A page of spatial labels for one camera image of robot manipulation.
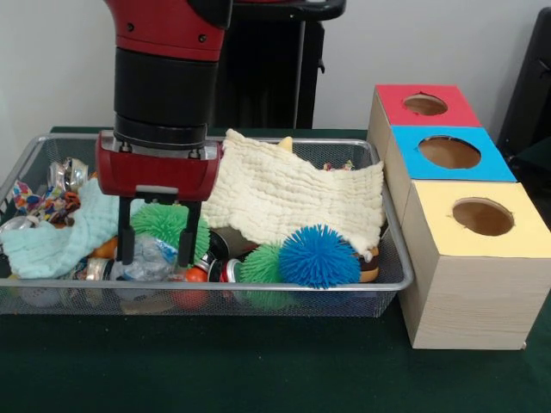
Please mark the yellow toy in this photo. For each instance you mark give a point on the yellow toy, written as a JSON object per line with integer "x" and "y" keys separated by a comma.
{"x": 286, "y": 144}

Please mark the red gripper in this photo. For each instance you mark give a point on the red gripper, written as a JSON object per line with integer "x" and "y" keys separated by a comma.
{"x": 155, "y": 172}

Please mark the crushed clear plastic bottle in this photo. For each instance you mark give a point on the crushed clear plastic bottle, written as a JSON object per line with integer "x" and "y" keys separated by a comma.
{"x": 150, "y": 258}

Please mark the mint waffle cloth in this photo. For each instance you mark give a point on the mint waffle cloth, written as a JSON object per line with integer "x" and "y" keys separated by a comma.
{"x": 51, "y": 249}

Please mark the cream waffle cloth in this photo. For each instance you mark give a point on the cream waffle cloth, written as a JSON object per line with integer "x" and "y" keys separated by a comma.
{"x": 280, "y": 189}

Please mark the blue spiky ball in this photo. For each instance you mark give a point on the blue spiky ball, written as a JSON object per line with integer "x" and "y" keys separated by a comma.
{"x": 318, "y": 258}

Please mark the large green spiky ball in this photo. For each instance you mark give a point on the large green spiky ball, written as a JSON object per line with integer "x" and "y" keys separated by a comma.
{"x": 161, "y": 221}

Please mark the dark green table cloth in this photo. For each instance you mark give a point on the dark green table cloth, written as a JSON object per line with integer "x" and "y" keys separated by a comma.
{"x": 215, "y": 365}

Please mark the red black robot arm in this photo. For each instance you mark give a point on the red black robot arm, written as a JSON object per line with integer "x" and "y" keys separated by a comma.
{"x": 168, "y": 77}

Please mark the wooden box with three holes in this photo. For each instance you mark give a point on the wooden box with three holes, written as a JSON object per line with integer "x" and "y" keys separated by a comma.
{"x": 473, "y": 301}

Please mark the orange ball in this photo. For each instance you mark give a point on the orange ball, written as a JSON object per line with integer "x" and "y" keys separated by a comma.
{"x": 197, "y": 275}

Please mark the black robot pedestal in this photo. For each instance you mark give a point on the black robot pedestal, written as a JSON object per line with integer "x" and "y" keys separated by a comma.
{"x": 275, "y": 64}

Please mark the black chair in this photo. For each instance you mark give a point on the black chair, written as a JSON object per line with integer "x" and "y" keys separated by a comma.
{"x": 534, "y": 86}

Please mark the small green spiky ball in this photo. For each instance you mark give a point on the small green spiky ball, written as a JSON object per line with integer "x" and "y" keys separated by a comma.
{"x": 258, "y": 266}

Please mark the clear mesh bin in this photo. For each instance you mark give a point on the clear mesh bin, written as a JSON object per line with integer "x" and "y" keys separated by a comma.
{"x": 258, "y": 285}

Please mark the crushed silver can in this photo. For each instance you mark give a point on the crushed silver can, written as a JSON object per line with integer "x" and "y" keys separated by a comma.
{"x": 71, "y": 172}

